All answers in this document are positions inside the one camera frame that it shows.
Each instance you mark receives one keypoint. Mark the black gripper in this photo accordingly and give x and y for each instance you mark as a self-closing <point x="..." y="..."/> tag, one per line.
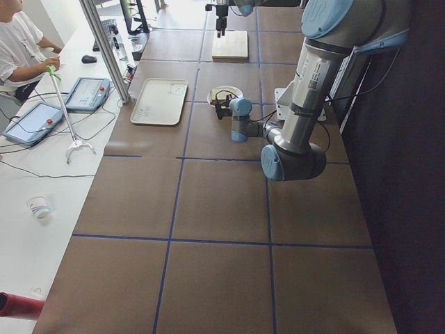
<point x="220" y="13"/>

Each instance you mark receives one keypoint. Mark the white round plate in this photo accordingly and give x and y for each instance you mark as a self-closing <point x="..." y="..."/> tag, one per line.
<point x="222" y="94"/>

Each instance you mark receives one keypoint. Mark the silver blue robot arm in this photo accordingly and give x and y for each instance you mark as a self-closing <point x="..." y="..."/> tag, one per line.
<point x="245" y="7"/>
<point x="332" y="30"/>

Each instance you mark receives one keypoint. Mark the wooden cutting board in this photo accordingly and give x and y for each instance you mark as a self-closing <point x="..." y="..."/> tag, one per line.
<point x="232" y="46"/>

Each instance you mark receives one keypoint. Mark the cream bear tray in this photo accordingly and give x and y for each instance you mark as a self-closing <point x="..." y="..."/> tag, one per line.
<point x="160" y="102"/>

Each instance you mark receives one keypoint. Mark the computer monitor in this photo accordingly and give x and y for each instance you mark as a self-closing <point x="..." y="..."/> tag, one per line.
<point x="134" y="17"/>

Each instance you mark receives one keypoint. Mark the black keyboard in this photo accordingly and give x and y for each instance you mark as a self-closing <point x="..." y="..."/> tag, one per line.
<point x="107" y="25"/>

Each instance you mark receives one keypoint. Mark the black computer mouse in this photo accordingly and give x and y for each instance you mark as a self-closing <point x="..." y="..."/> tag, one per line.
<point x="88" y="59"/>

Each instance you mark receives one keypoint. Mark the far blue teach pendant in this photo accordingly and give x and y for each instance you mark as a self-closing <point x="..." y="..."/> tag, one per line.
<point x="87" y="94"/>

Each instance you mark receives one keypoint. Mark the blue teach pendant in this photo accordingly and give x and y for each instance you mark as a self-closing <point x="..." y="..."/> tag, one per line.
<point x="34" y="125"/>
<point x="87" y="94"/>

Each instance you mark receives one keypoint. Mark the reacher grabber tool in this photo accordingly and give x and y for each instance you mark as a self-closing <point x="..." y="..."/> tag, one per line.
<point x="76" y="143"/>

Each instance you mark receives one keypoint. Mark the seated person white shirt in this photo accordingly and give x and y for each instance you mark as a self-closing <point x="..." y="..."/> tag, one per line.
<point x="22" y="63"/>

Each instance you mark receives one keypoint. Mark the near blue teach pendant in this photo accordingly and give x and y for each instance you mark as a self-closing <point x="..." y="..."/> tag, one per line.
<point x="34" y="125"/>

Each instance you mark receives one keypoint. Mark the paper cup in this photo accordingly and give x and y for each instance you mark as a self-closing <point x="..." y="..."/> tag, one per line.
<point x="39" y="207"/>

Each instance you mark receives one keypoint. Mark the red cylinder object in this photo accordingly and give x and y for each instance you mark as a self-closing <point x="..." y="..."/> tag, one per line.
<point x="20" y="307"/>

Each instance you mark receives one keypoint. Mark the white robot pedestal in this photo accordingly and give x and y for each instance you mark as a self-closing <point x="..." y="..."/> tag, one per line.
<point x="283" y="104"/>

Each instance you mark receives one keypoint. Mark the aluminium frame post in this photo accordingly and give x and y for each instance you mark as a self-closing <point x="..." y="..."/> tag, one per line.
<point x="93" y="19"/>

